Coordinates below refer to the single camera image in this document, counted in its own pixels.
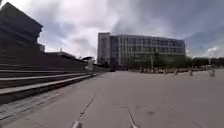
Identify row of trees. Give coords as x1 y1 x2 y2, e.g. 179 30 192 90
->
124 53 224 70

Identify grey paved plaza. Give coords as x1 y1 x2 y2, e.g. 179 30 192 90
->
0 68 224 128

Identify dark stepped building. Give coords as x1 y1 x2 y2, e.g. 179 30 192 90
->
0 1 46 54

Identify grey multi-storey building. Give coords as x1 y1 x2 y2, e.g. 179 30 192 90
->
96 31 187 69

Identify row of parked bicycles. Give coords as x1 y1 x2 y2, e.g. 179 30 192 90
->
139 65 217 78

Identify wide stone steps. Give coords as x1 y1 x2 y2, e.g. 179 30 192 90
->
0 46 109 105

